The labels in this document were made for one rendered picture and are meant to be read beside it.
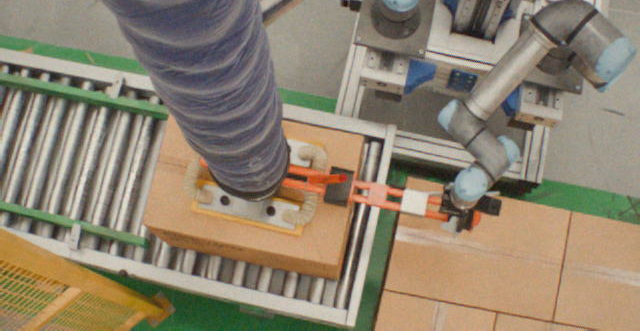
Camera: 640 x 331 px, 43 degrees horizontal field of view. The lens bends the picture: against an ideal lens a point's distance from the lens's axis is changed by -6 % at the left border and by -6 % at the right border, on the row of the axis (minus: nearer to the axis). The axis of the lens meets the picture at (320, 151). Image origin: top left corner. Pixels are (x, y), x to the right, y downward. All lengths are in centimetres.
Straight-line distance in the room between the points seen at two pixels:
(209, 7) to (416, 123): 226
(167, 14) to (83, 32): 275
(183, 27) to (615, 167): 275
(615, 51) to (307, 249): 108
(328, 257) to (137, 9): 148
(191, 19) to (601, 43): 111
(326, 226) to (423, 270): 52
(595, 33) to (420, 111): 149
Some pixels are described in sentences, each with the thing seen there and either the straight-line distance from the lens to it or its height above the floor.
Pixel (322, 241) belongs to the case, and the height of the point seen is 95.
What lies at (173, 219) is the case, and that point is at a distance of 260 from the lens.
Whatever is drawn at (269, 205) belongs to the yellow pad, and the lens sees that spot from 254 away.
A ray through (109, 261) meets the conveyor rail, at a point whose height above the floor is 59.
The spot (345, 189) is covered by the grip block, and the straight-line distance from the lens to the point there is 242.
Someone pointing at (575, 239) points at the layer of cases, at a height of 54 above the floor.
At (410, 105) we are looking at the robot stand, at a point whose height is 21.
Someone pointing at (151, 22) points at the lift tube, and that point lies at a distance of 121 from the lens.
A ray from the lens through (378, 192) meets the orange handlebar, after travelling 242.
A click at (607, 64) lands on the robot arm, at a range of 205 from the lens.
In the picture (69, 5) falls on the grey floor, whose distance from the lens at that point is 401.
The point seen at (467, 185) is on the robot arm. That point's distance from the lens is 209.
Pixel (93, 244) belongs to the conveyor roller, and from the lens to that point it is 307.
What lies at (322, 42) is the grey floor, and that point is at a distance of 373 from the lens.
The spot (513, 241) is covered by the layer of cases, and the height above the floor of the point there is 54.
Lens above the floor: 346
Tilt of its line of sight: 75 degrees down
